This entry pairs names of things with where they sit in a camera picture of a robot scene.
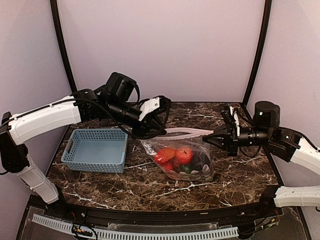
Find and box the dark purple fake eggplant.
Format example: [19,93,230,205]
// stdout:
[190,151,211,175]

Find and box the green fake vegetable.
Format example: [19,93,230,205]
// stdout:
[179,164,193,174]

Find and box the red fake grape bunch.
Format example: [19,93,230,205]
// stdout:
[163,162,174,173]

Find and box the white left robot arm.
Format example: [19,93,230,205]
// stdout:
[0,72,171,218]

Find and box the black right frame post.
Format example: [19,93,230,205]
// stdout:
[242,0,272,108]

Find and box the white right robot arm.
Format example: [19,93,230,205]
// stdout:
[202,101,320,217]

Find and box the light blue plastic basket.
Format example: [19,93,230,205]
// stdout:
[61,128,128,173]

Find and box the black left frame post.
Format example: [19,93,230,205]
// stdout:
[49,0,78,92]

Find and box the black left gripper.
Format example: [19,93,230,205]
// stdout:
[106,97,168,140]

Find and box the white slotted cable duct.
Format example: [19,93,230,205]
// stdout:
[32,214,239,240]

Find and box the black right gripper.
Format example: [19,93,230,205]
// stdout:
[202,123,272,157]

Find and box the red fake strawberry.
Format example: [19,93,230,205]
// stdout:
[153,147,176,166]

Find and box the black frame post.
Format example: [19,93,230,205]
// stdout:
[242,0,272,108]
[49,0,78,92]

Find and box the orange yellow fake mango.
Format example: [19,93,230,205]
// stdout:
[175,146,193,165]

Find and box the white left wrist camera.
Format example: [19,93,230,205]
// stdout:
[138,96,160,122]

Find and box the black front rail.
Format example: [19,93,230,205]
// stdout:
[29,194,298,227]

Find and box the clear zip top bag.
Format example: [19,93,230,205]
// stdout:
[141,127,215,182]

